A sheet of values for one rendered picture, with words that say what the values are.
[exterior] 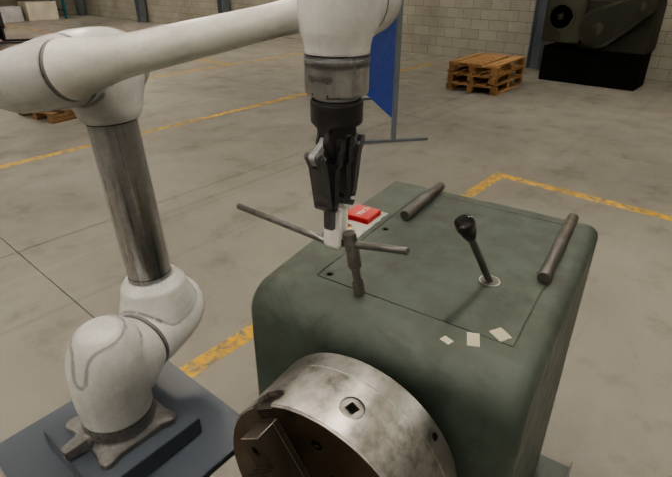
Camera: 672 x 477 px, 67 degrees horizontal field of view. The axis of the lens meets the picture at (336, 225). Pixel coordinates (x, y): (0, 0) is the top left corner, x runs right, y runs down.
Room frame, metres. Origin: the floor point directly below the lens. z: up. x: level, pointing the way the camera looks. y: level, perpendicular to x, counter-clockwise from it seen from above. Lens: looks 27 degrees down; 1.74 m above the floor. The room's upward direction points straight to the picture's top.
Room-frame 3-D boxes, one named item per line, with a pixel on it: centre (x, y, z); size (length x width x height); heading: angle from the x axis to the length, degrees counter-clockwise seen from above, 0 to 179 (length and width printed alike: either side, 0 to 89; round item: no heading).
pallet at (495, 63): (8.49, -2.47, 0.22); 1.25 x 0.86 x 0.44; 142
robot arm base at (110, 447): (0.81, 0.51, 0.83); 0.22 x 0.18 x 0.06; 141
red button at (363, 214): (0.99, -0.06, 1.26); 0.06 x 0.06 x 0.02; 57
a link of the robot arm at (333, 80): (0.71, 0.00, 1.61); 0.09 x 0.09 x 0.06
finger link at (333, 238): (0.70, 0.00, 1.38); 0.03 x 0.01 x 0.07; 57
